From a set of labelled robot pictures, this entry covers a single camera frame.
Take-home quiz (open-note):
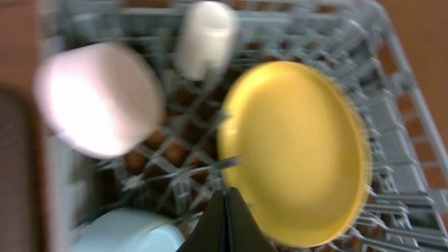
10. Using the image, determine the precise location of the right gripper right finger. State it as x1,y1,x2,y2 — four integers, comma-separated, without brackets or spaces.
226,188,275,252

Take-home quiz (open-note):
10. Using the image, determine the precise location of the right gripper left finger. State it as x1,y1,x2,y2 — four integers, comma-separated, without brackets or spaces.
178,190,227,252

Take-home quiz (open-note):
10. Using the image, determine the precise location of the blue bowl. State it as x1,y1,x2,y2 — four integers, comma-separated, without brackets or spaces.
69,208,185,252

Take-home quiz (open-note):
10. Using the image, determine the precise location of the yellow plate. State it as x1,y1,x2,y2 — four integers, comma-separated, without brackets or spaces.
217,61,372,248

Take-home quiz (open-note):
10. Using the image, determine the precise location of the pink bowl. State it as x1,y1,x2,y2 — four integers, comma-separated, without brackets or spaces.
34,42,165,159

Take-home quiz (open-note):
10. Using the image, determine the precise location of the white cup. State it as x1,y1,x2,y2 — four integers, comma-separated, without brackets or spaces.
174,1,239,81

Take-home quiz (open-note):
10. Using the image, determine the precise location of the grey dishwasher rack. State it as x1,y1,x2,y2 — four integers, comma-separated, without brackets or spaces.
43,1,447,251

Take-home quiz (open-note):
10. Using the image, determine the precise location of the brown serving tray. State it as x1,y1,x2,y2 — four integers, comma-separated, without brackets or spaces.
1,87,44,252

